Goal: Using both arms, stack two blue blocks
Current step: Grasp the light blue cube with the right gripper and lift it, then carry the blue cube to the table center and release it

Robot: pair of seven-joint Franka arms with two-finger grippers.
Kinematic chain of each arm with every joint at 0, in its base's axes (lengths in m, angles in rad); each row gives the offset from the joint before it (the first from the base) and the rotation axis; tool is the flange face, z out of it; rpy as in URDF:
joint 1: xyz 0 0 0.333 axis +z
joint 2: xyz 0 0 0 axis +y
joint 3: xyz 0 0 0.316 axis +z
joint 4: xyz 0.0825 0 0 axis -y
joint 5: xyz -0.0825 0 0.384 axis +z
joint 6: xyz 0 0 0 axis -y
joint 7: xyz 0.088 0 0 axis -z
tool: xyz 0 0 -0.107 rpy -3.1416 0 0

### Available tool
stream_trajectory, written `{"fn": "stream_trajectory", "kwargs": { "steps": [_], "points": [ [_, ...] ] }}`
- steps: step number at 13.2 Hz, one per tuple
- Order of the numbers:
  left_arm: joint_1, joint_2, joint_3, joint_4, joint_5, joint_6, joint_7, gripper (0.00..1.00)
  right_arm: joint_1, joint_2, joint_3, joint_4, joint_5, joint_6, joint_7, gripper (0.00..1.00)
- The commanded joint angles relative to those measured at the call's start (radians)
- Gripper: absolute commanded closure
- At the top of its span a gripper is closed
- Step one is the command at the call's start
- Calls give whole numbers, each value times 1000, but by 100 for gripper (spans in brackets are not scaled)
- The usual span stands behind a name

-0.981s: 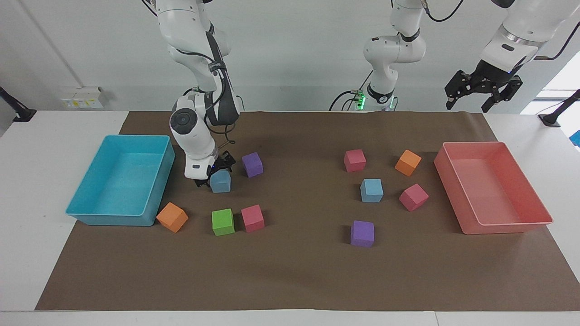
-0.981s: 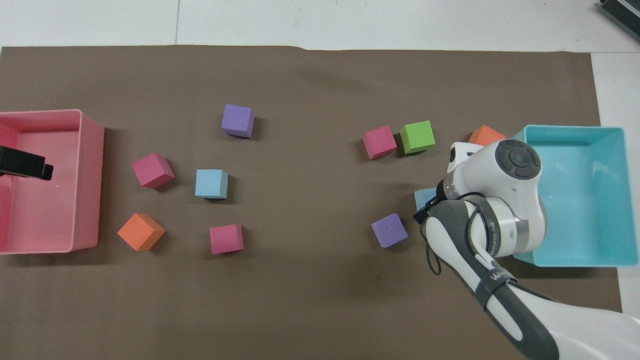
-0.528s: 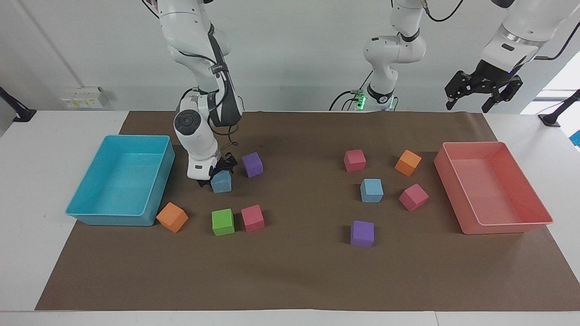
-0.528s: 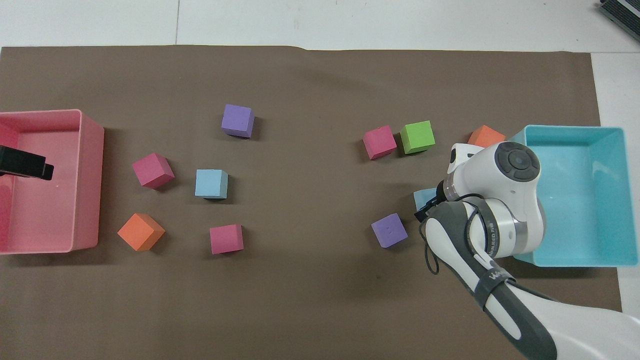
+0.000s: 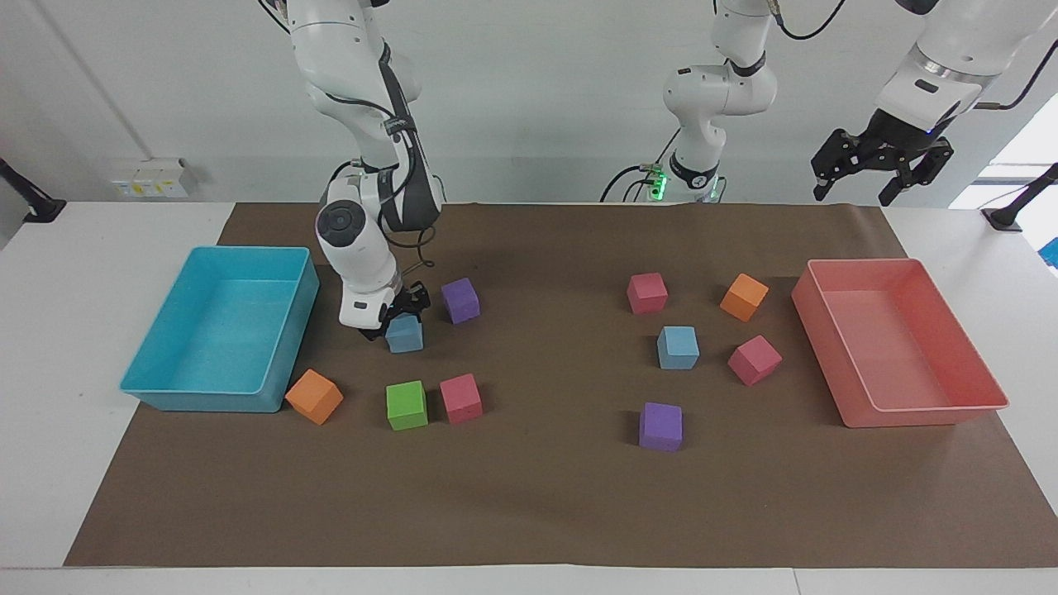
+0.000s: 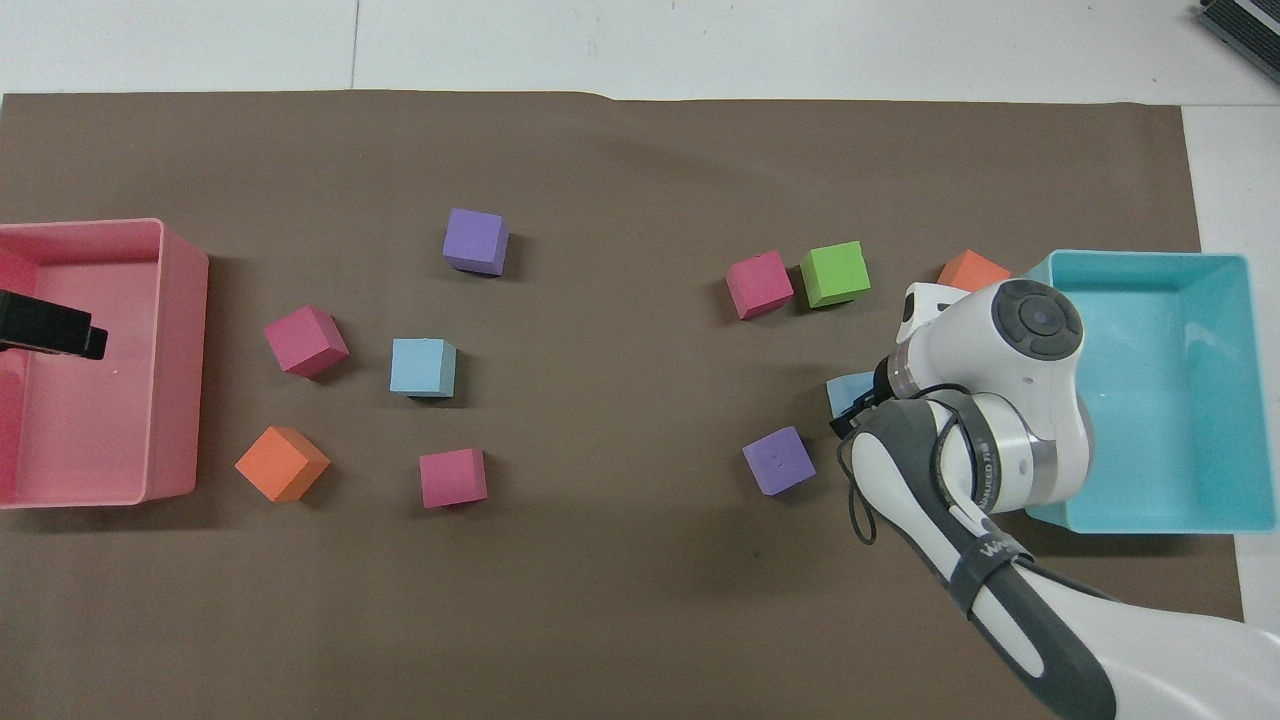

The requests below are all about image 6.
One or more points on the purple foam block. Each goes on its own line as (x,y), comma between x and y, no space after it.
(778,461)
(474,238)

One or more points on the light blue foam block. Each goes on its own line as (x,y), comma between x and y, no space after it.
(420,366)
(848,390)

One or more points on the pink foam block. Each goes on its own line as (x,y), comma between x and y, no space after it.
(304,340)
(758,285)
(452,478)

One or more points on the green foam block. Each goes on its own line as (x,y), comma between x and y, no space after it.
(834,273)

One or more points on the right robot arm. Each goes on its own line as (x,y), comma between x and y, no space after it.
(1010,400)

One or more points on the orange foam block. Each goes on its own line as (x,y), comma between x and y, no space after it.
(280,462)
(970,272)

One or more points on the black stand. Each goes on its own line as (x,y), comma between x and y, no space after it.
(1248,25)

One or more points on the teal plastic bin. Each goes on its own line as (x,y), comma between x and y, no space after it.
(1170,400)

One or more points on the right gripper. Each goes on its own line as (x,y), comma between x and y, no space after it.
(883,380)

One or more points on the pink plastic bin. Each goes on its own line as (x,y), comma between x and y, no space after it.
(150,400)

